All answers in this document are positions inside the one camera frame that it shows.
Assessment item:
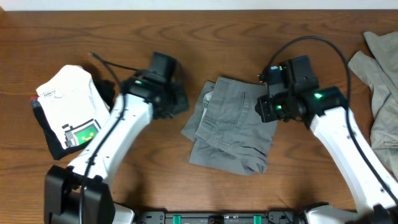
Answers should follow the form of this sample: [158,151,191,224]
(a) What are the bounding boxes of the grey shorts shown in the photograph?
[181,77,277,175]

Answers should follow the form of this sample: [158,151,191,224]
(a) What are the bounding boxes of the folded black garment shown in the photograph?
[30,80,116,160]

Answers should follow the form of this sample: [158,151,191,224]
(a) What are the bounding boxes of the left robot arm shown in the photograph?
[44,52,188,224]

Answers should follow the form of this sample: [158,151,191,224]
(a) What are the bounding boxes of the beige khaki garment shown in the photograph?
[348,31,397,177]

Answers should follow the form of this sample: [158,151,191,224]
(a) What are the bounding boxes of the folded white printed t-shirt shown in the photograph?
[36,65,109,149]

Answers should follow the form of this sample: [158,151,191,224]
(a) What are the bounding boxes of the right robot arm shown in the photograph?
[256,56,397,223]

